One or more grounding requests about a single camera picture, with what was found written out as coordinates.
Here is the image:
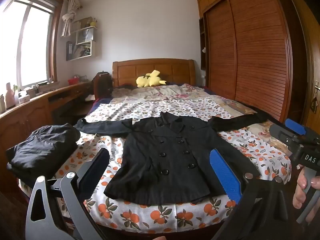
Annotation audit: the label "white tissue box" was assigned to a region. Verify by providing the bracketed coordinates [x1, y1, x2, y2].
[18, 91, 31, 104]

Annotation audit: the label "bed with floral sheet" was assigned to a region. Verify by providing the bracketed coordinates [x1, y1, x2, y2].
[19, 96, 293, 235]

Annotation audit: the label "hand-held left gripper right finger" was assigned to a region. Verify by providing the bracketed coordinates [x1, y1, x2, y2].
[209, 149, 293, 240]

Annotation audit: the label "yellow plush toy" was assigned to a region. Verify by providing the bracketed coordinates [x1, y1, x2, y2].
[136, 69, 167, 88]

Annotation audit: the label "floral quilt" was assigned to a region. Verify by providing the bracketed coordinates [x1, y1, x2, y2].
[111, 83, 275, 130]

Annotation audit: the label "wooden slatted wardrobe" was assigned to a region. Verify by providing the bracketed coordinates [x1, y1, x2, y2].
[197, 0, 293, 123]

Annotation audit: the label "black buttoned coat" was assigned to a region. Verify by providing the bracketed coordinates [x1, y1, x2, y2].
[75, 110, 269, 204]

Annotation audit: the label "tied white curtain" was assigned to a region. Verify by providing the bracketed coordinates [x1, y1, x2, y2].
[61, 0, 83, 37]

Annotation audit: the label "wooden bed headboard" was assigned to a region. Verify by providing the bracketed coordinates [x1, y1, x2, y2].
[112, 59, 196, 88]

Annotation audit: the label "folded black clothes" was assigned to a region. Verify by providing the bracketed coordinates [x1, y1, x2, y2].
[5, 124, 81, 180]

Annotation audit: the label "wooden door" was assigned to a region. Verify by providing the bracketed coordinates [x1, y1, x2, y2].
[287, 0, 320, 130]

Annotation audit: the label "person's right hand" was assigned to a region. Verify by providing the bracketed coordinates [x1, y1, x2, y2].
[292, 171, 320, 222]

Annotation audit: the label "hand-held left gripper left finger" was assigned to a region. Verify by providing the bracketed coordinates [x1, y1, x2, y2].
[25, 148, 110, 240]

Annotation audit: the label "window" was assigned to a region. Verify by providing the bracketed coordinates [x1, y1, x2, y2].
[0, 0, 63, 88]

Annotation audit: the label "wooden desk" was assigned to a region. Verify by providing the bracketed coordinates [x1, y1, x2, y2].
[0, 80, 93, 155]

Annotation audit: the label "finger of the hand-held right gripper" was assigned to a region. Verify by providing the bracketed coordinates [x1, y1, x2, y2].
[269, 124, 300, 147]
[284, 118, 307, 137]

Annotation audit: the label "white wall shelf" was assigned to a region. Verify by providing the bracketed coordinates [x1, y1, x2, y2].
[65, 26, 98, 61]

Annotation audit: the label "brown backpack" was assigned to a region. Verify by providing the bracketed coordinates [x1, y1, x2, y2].
[91, 71, 113, 103]

